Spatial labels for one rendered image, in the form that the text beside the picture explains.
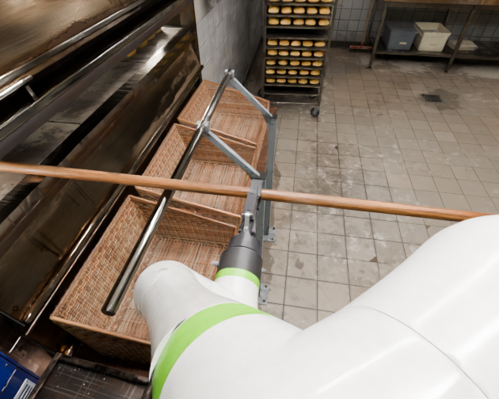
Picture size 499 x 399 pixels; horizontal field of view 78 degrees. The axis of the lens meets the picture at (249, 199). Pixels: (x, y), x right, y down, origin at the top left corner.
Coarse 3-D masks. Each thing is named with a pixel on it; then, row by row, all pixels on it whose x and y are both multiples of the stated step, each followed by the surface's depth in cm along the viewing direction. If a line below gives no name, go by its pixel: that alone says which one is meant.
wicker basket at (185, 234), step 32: (128, 224) 129; (160, 224) 140; (192, 224) 137; (224, 224) 133; (96, 256) 111; (160, 256) 139; (192, 256) 139; (96, 288) 109; (128, 288) 126; (64, 320) 92; (96, 320) 108; (128, 320) 118; (128, 352) 104
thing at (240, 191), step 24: (0, 168) 88; (24, 168) 87; (48, 168) 86; (216, 192) 82; (240, 192) 81; (264, 192) 80; (288, 192) 80; (432, 216) 76; (456, 216) 75; (480, 216) 75
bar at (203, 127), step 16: (224, 80) 137; (208, 112) 116; (208, 128) 112; (272, 128) 161; (192, 144) 101; (224, 144) 117; (272, 144) 168; (240, 160) 119; (272, 160) 175; (176, 176) 89; (256, 176) 124; (272, 176) 185; (160, 208) 80; (144, 240) 73; (272, 240) 219; (128, 256) 70; (128, 272) 66; (112, 288) 64; (112, 304) 61
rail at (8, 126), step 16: (176, 0) 131; (160, 16) 117; (128, 32) 100; (112, 48) 90; (96, 64) 83; (64, 80) 73; (48, 96) 68; (16, 112) 62; (32, 112) 64; (0, 128) 58; (16, 128) 61
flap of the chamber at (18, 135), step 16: (192, 0) 147; (144, 16) 130; (112, 32) 117; (144, 32) 106; (96, 48) 102; (128, 48) 97; (64, 64) 94; (80, 64) 90; (112, 64) 89; (48, 80) 84; (80, 80) 78; (96, 80) 83; (16, 96) 79; (64, 96) 72; (0, 112) 71; (48, 112) 68; (32, 128) 64; (0, 144) 58; (16, 144) 61
